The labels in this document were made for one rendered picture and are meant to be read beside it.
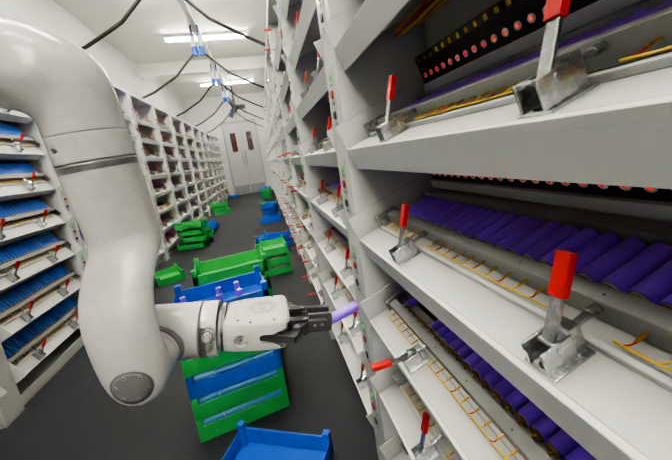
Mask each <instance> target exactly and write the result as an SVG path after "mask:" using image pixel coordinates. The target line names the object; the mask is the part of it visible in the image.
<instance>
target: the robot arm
mask: <svg viewBox="0 0 672 460"><path fill-rule="evenodd" d="M0 108H2V109H9V110H15V111H19V112H22V113H24V114H26V115H28V116H29V117H31V118H32V119H33V121H34V122H35V124H36V126H37V128H38V131H39V133H40V135H41V138H42V140H43V143H44V145H45V148H46V150H47V153H48V155H49V157H50V160H51V162H52V165H53V167H54V170H55V172H56V174H57V177H58V179H59V182H60V184H61V186H62V189H63V191H64V194H65V196H66V198H67V201H68V203H69V205H70V208H71V210H72V212H73V215H74V217H75V219H76V222H77V224H78V226H79V229H80V231H81V233H82V236H83V238H84V241H85V243H86V247H87V260H86V265H85V268H84V272H83V275H82V280H81V285H80V290H79V297H78V321H79V327H80V332H81V336H82V340H83V343H84V346H85V349H86V351H87V354H88V357H89V359H90V361H91V364H92V366H93V368H94V371H95V373H96V375H97V377H98V379H99V381H100V382H101V384H102V386H103V388H104V389H105V390H106V392H107V393H108V394H109V395H110V397H112V398H113V399H114V400H115V401H116V402H118V403H120V404H122V405H126V406H139V405H144V404H146V403H148V402H150V401H152V400H153V399H155V398H156V397H157V396H158V395H160V394H161V393H162V391H163V390H164V389H165V387H166V386H167V384H168V383H169V381H170V379H171V377H172V375H173V373H174V370H175V368H176V365H177V363H178V362H180V361H182V360H187V359H196V358H205V357H208V358H211V357H214V356H218V355H219V354H220V350H221V351H222V352H226V351H231V352H251V351H266V350H275V349H281V348H284V347H286V346H287V345H288V344H296V343H297V341H298V339H299V337H301V336H302V335H307V334H309V333H311V332H321V331H330V330H332V313H331V312H330V311H329V306H328V305H327V304H325V305H313V306H305V305H297V306H296V305H293V304H292V303H291V302H287V299H286V297H285V296H283V295H275V296H265V297H257V298H250V299H244V300H239V301H235V302H231V303H229V304H228V302H224V303H223V306H222V302H221V300H210V301H198V302H184V303H170V304H155V297H154V278H155V269H156V263H157V258H158V254H159V250H160V247H161V240H162V237H161V229H160V225H159V222H158V218H157V215H156V212H155V209H154V206H153V203H152V199H151V196H150V193H149V190H148V187H147V184H146V181H145V178H144V175H143V172H142V169H141V166H140V163H139V160H138V157H137V154H136V151H135V148H134V145H133V142H132V139H131V136H130V133H129V130H128V127H127V124H126V121H125V118H124V115H123V112H122V109H121V106H120V103H119V101H118V98H117V95H116V92H115V90H114V87H113V85H112V83H111V80H110V78H109V76H108V75H107V73H106V72H105V70H104V69H103V67H102V66H101V65H100V64H99V62H98V61H97V60H96V59H95V58H94V57H93V56H92V55H90V54H89V53H88V52H87V51H85V50H84V49H82V48H81V47H79V46H78V45H76V44H75V43H73V42H71V41H69V40H67V39H65V38H63V37H62V36H59V35H57V34H55V33H53V32H51V31H48V30H46V29H43V28H41V27H38V26H35V25H32V24H29V23H26V22H23V21H19V20H15V19H11V18H6V17H0ZM291 316H292V317H291ZM295 323H297V324H295ZM288 324H289V331H288ZM293 324H295V325H294V326H293Z"/></svg>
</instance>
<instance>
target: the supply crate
mask: <svg viewBox="0 0 672 460"><path fill-rule="evenodd" d="M253 267H254V272H251V273H247V274H243V275H239V276H235V277H231V278H228V279H224V280H220V281H216V282H212V283H208V284H205V285H201V286H197V287H193V288H189V289H185V290H182V289H181V285H180V284H179V285H175V286H174V291H175V297H174V300H173V303H180V300H179V298H180V297H181V296H185V298H186V302H198V301H210V300H216V295H217V294H216V290H215V288H216V287H218V286H220V287H221V290H222V295H223V299H224V300H223V301H221V302H222V306H223V303H224V302H228V304H229V303H231V302H235V301H239V300H244V299H250V298H257V297H265V296H269V291H268V286H267V281H266V280H264V279H263V277H262V275H261V272H260V268H259V265H254V266H253ZM234 281H239V286H240V288H242V290H243V295H241V296H237V297H236V294H235V289H234V285H233V282H234Z"/></svg>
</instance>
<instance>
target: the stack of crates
mask: <svg viewBox="0 0 672 460"><path fill-rule="evenodd" d="M255 246H256V249H255V250H251V251H246V252H242V253H238V254H234V255H230V256H225V257H221V258H217V259H213V260H208V261H204V262H200V263H199V259H198V258H194V260H193V261H194V270H191V275H192V280H193V284H194V287H197V286H201V285H205V284H208V283H212V282H216V281H220V280H224V279H228V278H231V277H235V276H239V275H243V274H247V273H251V272H254V267H253V266H254V265H259V268H260V272H261V275H262V277H263V279H264V280H266V281H267V286H268V291H269V296H273V290H272V285H271V280H270V275H269V269H268V264H267V259H266V254H265V253H263V252H262V251H261V248H260V244H255Z"/></svg>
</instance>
